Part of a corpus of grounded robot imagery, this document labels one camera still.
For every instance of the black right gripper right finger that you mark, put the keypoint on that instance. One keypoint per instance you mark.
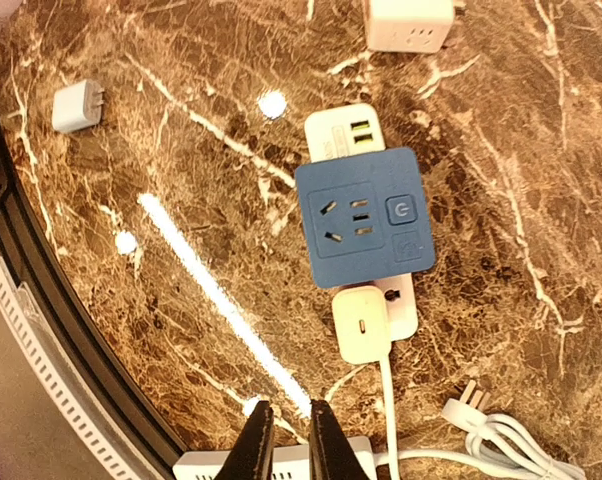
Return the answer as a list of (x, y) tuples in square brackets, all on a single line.
[(331, 456)]

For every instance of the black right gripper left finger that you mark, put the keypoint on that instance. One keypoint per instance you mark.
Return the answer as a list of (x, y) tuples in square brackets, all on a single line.
[(251, 457)]

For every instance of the pink plug adapter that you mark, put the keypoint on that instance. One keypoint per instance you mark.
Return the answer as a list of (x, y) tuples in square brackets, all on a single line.
[(362, 324)]

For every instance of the blue cube socket adapter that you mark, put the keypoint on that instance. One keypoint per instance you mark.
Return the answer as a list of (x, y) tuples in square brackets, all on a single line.
[(365, 217)]

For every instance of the white universal power strip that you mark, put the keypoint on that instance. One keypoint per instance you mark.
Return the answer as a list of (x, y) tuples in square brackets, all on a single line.
[(351, 130)]

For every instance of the light blue plug adapter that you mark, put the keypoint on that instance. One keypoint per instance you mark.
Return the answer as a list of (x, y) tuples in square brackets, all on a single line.
[(78, 106)]

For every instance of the white cube socket adapter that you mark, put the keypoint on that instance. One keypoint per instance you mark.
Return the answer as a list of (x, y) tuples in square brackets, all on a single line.
[(407, 26)]

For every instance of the light blue power strip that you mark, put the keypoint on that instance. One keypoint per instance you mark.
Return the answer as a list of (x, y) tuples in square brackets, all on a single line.
[(289, 463)]

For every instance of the slotted cable duct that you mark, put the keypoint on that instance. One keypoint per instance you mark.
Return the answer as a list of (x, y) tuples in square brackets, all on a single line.
[(64, 385)]

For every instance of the black table frame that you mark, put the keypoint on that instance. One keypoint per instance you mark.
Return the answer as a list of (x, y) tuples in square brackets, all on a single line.
[(30, 259)]

